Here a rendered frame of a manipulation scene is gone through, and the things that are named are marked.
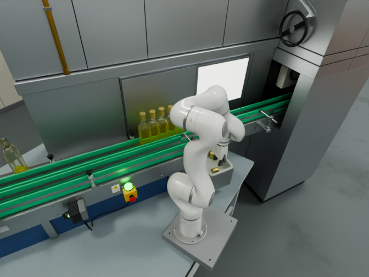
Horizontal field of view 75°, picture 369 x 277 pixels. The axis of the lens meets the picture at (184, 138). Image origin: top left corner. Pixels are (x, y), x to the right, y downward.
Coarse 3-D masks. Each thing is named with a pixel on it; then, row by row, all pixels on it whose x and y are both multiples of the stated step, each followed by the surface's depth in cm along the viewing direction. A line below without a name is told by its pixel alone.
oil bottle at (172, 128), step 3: (165, 117) 146; (168, 117) 144; (168, 120) 143; (168, 123) 144; (171, 123) 144; (168, 126) 145; (171, 126) 146; (174, 126) 147; (168, 129) 147; (171, 129) 147; (174, 129) 148; (168, 132) 148; (171, 132) 149; (174, 132) 150; (168, 135) 150; (171, 135) 150
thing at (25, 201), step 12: (144, 156) 135; (156, 156) 139; (168, 156) 144; (108, 168) 128; (120, 168) 131; (132, 168) 136; (72, 180) 121; (84, 180) 124; (96, 180) 128; (36, 192) 114; (48, 192) 117; (60, 192) 121; (0, 204) 109; (12, 204) 111; (24, 204) 115; (36, 204) 118; (0, 216) 112
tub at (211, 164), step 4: (208, 152) 163; (208, 156) 165; (208, 160) 162; (212, 160) 162; (216, 160) 162; (228, 160) 152; (208, 164) 159; (212, 164) 159; (216, 164) 159; (224, 164) 156; (228, 164) 152; (208, 168) 156; (212, 168) 157; (220, 168) 157; (224, 168) 157; (228, 168) 147; (208, 172) 144; (220, 172) 145
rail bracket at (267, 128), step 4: (260, 112) 177; (272, 112) 166; (268, 116) 171; (272, 120) 169; (256, 124) 183; (260, 124) 180; (264, 124) 180; (268, 124) 173; (256, 128) 185; (264, 128) 177; (268, 128) 174
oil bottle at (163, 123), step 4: (156, 120) 143; (160, 120) 141; (164, 120) 141; (160, 124) 141; (164, 124) 142; (160, 128) 143; (164, 128) 144; (160, 132) 145; (164, 132) 146; (160, 136) 147; (164, 136) 148
